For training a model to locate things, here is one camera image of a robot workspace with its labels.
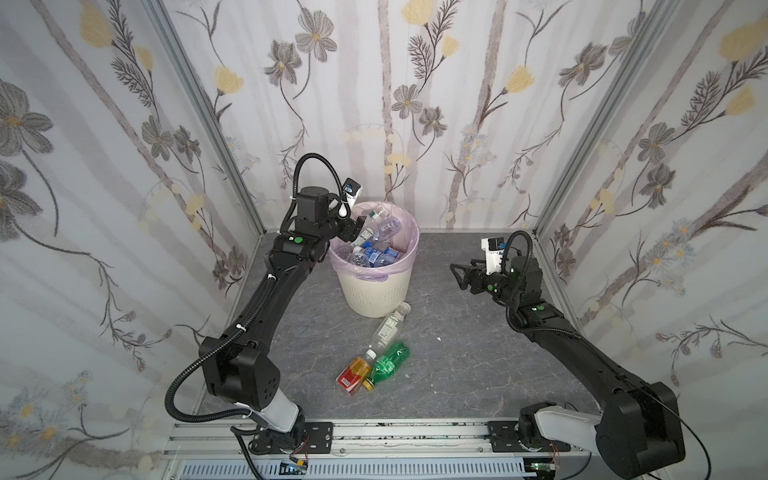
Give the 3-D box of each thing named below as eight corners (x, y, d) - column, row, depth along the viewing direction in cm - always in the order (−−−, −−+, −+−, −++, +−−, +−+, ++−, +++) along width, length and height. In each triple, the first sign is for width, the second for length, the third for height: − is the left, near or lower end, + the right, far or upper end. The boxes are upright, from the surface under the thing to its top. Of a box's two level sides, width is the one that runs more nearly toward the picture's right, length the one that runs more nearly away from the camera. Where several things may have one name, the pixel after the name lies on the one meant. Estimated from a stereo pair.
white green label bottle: (363, 356, 89) (362, 348, 85) (401, 306, 101) (401, 297, 96) (379, 366, 87) (378, 359, 83) (415, 314, 98) (416, 306, 94)
